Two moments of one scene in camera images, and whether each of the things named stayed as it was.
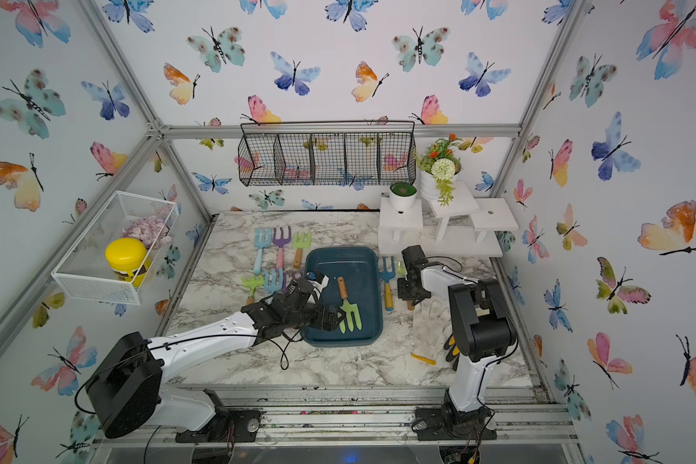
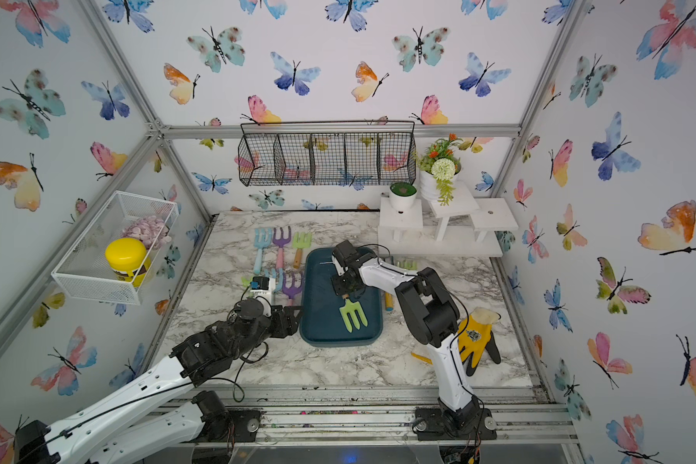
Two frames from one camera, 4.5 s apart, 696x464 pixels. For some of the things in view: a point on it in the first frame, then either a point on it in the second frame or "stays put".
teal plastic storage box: [362, 269] stays put
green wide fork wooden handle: [300, 244] stays put
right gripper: [402, 291] -> [337, 288]
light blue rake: [274, 286] stays put
